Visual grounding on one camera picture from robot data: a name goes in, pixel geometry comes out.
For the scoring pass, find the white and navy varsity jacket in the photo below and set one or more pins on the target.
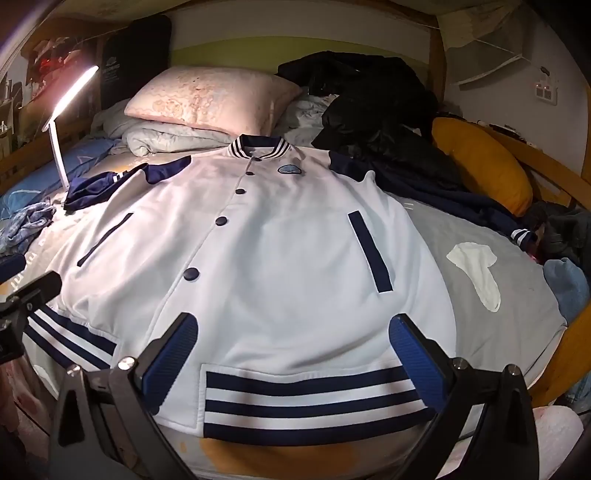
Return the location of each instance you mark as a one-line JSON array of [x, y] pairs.
[[277, 258]]

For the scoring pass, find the black puffer jacket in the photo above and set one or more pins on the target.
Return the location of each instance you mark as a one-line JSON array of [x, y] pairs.
[[378, 101]]

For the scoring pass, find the grey printed bed sheet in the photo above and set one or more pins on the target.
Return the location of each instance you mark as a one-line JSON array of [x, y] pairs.
[[517, 286]]

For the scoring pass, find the blue plaid cloth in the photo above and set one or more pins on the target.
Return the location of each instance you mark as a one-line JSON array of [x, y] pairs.
[[23, 226]]

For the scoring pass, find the blue printed cushion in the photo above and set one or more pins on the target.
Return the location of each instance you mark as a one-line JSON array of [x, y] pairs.
[[27, 194]]

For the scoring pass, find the dark cloth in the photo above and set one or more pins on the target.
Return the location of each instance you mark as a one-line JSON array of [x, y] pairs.
[[563, 230]]

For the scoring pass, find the pale blue quilt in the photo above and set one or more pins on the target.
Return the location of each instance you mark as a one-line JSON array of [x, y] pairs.
[[152, 138]]

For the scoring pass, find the white wall socket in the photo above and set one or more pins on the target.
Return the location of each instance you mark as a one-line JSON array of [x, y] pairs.
[[545, 93]]

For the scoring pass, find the pink printed pillow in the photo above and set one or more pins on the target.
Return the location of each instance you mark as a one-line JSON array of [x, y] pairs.
[[207, 97]]

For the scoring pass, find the white desk lamp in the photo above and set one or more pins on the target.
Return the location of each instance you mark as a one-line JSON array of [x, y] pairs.
[[56, 152]]

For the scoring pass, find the pink cloth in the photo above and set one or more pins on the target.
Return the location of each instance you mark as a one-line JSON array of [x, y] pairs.
[[556, 443]]

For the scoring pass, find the yellow long pillow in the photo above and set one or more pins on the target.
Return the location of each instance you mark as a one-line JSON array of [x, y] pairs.
[[489, 161]]

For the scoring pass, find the white hanging net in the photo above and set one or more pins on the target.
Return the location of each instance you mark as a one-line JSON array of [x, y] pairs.
[[485, 41]]

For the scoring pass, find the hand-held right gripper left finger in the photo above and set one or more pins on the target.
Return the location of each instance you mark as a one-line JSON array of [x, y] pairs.
[[168, 364]]

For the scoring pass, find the black upright cushion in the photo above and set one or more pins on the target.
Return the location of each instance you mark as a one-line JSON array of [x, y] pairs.
[[134, 60]]

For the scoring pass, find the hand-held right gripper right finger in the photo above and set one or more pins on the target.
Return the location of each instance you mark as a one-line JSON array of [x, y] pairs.
[[418, 364]]

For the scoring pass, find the light blue cloth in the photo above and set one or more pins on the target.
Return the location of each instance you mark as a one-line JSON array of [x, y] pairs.
[[570, 286]]

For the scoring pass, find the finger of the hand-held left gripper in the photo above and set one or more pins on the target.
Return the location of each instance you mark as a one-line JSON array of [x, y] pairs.
[[39, 286], [11, 265]]

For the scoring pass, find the cluttered shelf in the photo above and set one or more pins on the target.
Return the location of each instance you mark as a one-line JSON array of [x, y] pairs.
[[41, 78]]

